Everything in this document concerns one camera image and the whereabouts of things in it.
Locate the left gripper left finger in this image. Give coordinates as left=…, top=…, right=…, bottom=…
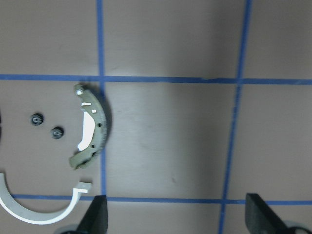
left=76, top=195, right=108, bottom=234

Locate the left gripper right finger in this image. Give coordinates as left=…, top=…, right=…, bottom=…
left=245, top=193, right=293, bottom=234

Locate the black bearing gear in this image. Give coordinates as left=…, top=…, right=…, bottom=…
left=50, top=126, right=64, bottom=139
left=30, top=113, right=44, bottom=126

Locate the olive green brake shoe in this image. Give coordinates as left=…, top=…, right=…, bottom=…
left=69, top=83, right=112, bottom=170

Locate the black brake pad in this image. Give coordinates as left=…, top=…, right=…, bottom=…
left=0, top=112, right=2, bottom=140

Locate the white curved plastic bracket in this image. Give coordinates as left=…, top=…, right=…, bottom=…
left=0, top=173, right=92, bottom=225

